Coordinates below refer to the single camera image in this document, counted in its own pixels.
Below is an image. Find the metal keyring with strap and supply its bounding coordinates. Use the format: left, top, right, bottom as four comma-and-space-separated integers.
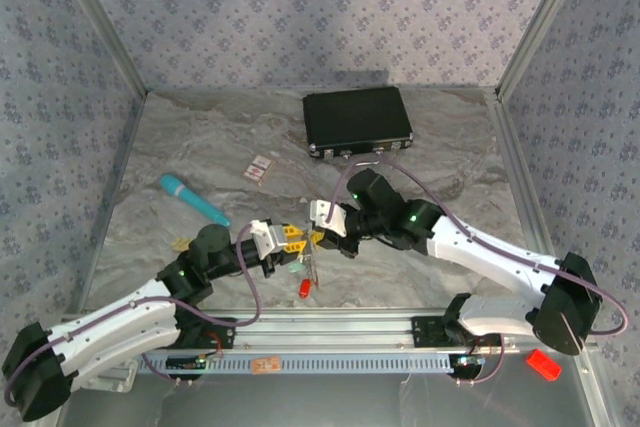
306, 241, 322, 291

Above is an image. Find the teal microphone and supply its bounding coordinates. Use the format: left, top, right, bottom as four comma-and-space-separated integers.
159, 174, 232, 228

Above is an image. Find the small red white matchbox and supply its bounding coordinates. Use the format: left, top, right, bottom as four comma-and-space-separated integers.
242, 154, 274, 186

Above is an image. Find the orange label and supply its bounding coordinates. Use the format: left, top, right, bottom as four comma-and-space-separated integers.
251, 357, 281, 376

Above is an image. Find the red plastic block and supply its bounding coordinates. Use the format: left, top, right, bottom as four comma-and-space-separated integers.
524, 348, 563, 382

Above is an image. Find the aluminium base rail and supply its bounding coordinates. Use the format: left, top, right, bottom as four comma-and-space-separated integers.
219, 307, 531, 351

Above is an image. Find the black case with metal handle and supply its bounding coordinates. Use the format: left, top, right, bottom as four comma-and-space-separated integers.
302, 85, 415, 163

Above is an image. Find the grey slotted cable duct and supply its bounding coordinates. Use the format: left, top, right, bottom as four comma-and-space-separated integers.
137, 352, 459, 376

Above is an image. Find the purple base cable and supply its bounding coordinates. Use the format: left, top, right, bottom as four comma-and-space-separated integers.
455, 336, 507, 387
135, 349, 194, 387

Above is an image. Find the metal clamp bracket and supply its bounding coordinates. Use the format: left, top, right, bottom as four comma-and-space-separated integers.
92, 359, 137, 393

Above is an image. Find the aluminium frame post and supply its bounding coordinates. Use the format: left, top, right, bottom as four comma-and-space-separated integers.
494, 0, 594, 101
49, 0, 150, 96

